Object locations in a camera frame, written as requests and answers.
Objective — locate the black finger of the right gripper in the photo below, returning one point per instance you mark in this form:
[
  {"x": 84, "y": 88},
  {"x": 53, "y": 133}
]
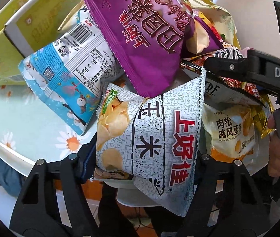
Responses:
[{"x": 242, "y": 69}]

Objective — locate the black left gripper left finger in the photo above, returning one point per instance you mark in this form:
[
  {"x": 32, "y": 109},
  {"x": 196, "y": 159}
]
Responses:
[{"x": 36, "y": 211}]

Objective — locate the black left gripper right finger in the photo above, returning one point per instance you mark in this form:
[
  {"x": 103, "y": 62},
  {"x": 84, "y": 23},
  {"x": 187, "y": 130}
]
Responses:
[{"x": 226, "y": 202}]

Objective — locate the pork floss cake bag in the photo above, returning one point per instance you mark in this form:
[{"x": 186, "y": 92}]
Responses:
[{"x": 231, "y": 134}]

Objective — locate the grey corn chips bag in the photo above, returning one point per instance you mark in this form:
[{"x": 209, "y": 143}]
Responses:
[{"x": 153, "y": 139}]

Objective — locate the purple potato chips bag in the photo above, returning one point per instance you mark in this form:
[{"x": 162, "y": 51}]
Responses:
[{"x": 150, "y": 37}]

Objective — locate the blue white snack bag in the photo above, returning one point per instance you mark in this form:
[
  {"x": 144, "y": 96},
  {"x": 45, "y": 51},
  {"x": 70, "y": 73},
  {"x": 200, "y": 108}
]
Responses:
[{"x": 68, "y": 74}]

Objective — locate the person right hand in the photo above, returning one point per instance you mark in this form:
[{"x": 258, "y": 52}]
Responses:
[{"x": 274, "y": 150}]

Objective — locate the gold snack bag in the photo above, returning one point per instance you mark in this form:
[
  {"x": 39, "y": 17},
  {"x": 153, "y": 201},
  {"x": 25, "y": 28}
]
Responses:
[{"x": 260, "y": 115}]

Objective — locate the green cardboard box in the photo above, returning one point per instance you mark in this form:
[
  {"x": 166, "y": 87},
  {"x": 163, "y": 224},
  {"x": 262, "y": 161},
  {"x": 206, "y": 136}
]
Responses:
[{"x": 25, "y": 27}]

